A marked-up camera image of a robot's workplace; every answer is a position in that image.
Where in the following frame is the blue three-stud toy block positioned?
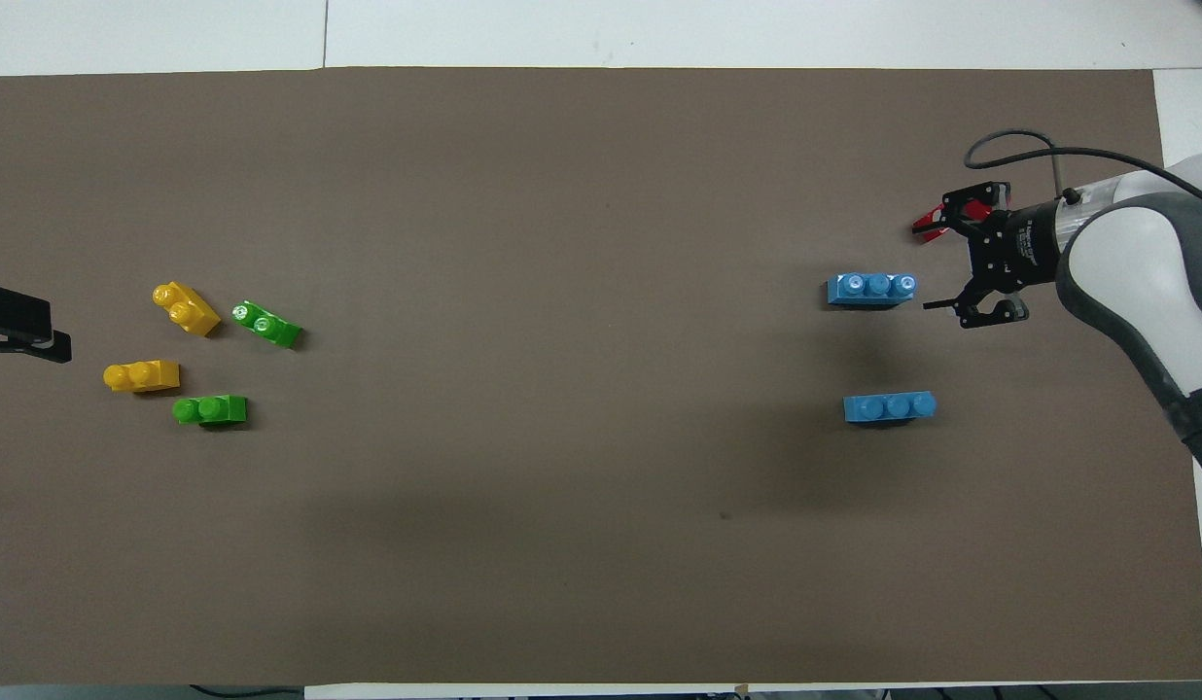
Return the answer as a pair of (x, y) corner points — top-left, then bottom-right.
(826, 271), (919, 311)
(843, 390), (938, 427)

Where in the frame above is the yellow two-stud toy block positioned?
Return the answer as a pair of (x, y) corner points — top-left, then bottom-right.
(102, 359), (182, 394)
(151, 281), (222, 339)

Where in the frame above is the brown table mat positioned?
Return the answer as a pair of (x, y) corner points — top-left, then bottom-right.
(0, 66), (1202, 687)

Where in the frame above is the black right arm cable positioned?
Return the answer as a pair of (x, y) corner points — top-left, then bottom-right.
(963, 128), (1202, 217)

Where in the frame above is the black left base cable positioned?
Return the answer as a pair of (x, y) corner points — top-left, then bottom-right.
(188, 683), (306, 700)

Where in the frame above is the green two-stud toy block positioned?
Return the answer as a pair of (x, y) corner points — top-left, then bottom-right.
(230, 300), (303, 350)
(172, 393), (250, 430)

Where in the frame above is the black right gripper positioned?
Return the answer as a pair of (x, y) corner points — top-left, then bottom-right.
(916, 181), (1062, 331)

